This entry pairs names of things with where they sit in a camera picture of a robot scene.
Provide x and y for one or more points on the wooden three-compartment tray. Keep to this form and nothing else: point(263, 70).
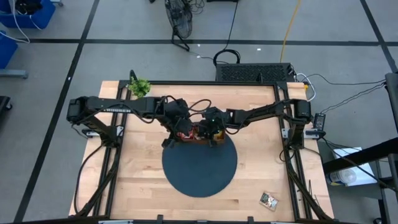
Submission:
point(202, 141)

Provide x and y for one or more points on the silver aluminium bar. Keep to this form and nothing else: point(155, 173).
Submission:
point(116, 222)

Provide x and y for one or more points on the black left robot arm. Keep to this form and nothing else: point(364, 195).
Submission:
point(124, 105)

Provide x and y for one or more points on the red strawberry tea packet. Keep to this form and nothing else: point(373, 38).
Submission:
point(184, 136)

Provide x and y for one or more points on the grey metal base bar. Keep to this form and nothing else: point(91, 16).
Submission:
point(12, 73)

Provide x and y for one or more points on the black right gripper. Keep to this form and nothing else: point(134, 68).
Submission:
point(211, 124)

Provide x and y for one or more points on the white box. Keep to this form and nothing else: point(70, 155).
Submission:
point(351, 177)

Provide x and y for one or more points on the black mesh computer case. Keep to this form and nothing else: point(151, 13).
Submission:
point(252, 73)

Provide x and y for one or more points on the black table clamp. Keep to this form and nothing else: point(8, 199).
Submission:
point(250, 219)
point(160, 218)

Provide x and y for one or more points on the blue plastic bin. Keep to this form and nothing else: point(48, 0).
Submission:
point(43, 15)
point(6, 49)

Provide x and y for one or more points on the small black device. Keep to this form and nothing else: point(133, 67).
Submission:
point(319, 121)

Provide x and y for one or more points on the round dark blue placemat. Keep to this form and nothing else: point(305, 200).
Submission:
point(199, 171)

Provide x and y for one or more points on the green plant in white pot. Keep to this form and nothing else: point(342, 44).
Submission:
point(140, 87)

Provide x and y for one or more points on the silver arm base bracket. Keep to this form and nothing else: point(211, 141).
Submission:
point(90, 133)
point(285, 133)

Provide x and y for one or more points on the black metal rack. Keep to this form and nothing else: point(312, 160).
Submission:
point(357, 157)

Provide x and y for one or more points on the black floor fan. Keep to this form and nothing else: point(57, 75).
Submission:
point(178, 17)

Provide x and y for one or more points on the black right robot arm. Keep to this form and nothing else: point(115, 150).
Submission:
point(267, 113)

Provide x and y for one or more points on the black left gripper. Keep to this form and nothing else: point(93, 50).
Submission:
point(182, 126)

